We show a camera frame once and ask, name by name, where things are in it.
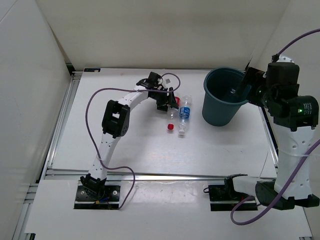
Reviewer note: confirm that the blue sticker label left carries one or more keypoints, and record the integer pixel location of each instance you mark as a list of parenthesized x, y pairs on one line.
[(92, 70)]

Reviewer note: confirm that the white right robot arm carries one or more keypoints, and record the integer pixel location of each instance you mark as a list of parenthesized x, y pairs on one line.
[(295, 118)]

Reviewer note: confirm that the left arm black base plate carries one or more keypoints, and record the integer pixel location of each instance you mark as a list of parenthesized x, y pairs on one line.
[(110, 197)]

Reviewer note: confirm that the red label plastic bottle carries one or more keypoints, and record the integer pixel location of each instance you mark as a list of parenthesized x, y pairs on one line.
[(173, 114)]

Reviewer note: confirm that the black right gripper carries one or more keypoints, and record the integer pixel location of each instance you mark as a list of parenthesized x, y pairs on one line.
[(253, 77)]

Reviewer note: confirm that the blue label crushed bottle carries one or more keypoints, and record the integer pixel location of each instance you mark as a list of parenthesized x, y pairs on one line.
[(184, 115)]

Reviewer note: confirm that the wrist white camera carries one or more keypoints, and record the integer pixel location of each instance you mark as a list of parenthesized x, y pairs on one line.
[(165, 81), (280, 58)]

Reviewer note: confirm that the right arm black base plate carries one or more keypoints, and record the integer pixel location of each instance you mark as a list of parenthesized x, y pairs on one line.
[(222, 199)]

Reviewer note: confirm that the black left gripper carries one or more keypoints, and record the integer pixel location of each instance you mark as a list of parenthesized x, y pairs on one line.
[(161, 105)]

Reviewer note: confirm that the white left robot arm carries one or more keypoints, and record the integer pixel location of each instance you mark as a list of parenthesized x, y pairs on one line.
[(115, 124)]

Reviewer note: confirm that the aluminium table frame rail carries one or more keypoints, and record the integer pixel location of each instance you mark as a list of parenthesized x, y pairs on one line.
[(51, 153)]

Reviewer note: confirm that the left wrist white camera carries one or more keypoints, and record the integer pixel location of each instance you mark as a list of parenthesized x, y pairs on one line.
[(165, 81)]

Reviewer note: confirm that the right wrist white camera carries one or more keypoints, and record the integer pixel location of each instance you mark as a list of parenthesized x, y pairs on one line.
[(280, 58)]

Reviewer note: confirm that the dark green plastic bin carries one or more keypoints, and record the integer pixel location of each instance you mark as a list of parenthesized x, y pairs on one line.
[(220, 100)]

